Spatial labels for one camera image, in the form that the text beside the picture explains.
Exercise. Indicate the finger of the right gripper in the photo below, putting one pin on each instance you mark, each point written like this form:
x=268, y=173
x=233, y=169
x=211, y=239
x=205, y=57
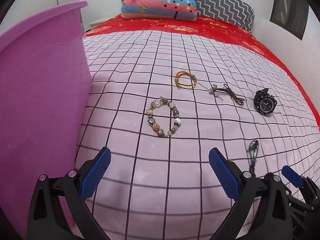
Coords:
x=308, y=189

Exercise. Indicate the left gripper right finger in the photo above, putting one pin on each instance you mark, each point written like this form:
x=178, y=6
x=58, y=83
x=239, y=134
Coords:
x=272, y=219

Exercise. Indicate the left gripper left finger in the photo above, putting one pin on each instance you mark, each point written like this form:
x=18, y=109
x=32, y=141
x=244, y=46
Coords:
x=46, y=219

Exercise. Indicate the black sport wristwatch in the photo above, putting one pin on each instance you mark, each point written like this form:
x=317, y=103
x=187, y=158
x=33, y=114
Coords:
x=264, y=102

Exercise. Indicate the purple plastic tub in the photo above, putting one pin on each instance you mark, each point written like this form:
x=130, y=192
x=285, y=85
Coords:
x=45, y=84

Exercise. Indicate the white black grid blanket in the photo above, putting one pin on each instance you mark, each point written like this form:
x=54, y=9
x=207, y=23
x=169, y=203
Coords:
x=160, y=102

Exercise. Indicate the dark window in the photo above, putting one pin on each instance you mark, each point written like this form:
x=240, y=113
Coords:
x=291, y=15

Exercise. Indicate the red patterned bed sheet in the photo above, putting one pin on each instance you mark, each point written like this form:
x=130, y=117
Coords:
x=206, y=27

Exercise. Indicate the white bedside table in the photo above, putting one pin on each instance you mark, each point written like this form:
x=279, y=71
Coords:
x=99, y=21

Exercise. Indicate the grey chevron pillow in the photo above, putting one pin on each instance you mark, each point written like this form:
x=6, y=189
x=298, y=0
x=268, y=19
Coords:
x=235, y=12

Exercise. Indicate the colourful striped pillow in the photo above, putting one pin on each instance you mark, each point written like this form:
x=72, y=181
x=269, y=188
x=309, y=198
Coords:
x=171, y=9

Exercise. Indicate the silver clasp keychain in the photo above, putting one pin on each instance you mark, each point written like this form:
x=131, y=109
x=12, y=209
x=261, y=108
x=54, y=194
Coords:
x=253, y=152

